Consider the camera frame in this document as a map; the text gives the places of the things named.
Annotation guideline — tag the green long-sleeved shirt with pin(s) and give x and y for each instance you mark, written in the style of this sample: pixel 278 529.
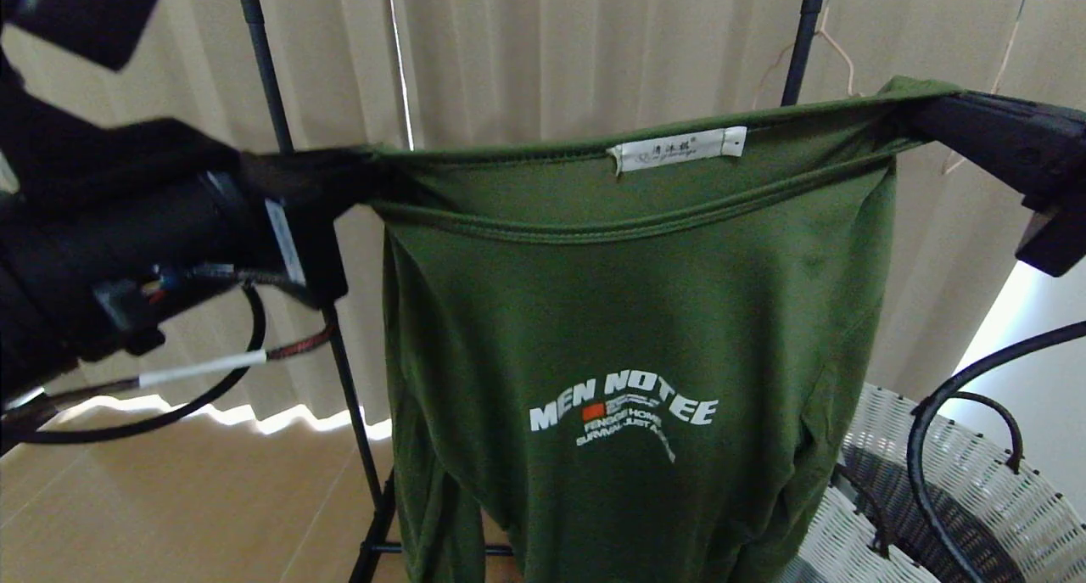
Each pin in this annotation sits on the green long-sleeved shirt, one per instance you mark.
pixel 636 311

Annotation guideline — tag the pink clothes hanger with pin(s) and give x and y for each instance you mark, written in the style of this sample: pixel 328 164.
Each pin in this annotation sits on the pink clothes hanger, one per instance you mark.
pixel 848 70
pixel 1005 48

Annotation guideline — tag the black clothes rack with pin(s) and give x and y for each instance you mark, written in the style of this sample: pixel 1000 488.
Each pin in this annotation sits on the black clothes rack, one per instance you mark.
pixel 268 74

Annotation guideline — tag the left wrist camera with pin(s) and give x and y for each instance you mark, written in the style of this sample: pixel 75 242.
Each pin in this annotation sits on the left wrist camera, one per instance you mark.
pixel 85 14

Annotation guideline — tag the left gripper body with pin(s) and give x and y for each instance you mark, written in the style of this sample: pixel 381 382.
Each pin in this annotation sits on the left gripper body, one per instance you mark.
pixel 170 252

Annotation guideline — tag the white laundry basket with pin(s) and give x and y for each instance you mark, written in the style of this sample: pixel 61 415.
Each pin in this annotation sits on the white laundry basket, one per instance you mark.
pixel 1018 515

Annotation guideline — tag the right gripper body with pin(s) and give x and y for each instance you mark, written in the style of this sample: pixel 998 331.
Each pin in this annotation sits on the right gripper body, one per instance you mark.
pixel 1056 239

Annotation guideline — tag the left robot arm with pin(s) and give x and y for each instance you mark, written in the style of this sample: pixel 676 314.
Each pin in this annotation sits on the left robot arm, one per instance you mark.
pixel 19 354

